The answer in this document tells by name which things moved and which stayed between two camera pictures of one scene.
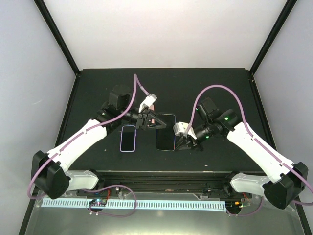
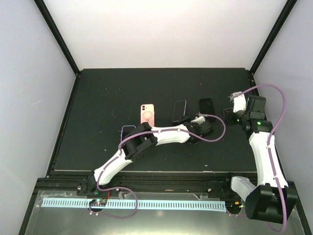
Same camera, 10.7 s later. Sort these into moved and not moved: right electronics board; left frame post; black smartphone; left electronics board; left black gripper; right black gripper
Moved: right black gripper; black smartphone; left black gripper
Not moved: left electronics board; right electronics board; left frame post
